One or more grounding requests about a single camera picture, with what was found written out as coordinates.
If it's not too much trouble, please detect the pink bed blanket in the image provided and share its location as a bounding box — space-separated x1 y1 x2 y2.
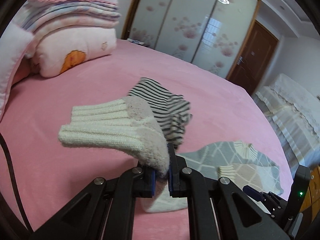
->
1 41 292 239

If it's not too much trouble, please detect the white lace covered furniture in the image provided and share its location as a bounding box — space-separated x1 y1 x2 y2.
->
253 74 319 174

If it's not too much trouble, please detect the black cable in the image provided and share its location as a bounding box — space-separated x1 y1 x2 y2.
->
0 132 34 233

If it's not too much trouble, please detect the grey white diamond sweater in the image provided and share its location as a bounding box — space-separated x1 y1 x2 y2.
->
58 96 283 213

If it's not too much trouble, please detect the white pillow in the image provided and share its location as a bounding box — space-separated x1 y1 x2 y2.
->
0 23 34 119

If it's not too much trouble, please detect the brown wooden door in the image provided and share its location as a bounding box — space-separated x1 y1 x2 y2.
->
227 21 278 95

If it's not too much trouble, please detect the folded striped pink quilt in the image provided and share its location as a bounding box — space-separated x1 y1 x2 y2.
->
13 0 121 39

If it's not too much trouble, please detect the floral sliding wardrobe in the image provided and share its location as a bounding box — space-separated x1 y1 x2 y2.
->
123 0 260 78

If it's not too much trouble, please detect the black white striped garment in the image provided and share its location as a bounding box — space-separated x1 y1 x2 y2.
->
128 77 193 149

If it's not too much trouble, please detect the pink pillow orange print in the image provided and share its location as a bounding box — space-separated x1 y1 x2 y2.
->
31 27 117 78

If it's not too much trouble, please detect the wooden drawer cabinet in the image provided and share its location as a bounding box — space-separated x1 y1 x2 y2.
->
300 166 320 221

